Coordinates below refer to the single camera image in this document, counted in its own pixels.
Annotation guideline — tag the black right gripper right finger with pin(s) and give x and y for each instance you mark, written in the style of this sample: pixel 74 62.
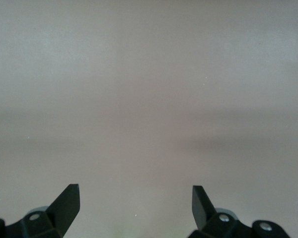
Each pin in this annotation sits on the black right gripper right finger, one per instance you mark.
pixel 203 213

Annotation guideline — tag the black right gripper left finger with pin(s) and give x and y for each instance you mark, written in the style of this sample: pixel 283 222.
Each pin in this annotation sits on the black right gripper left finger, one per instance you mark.
pixel 64 213

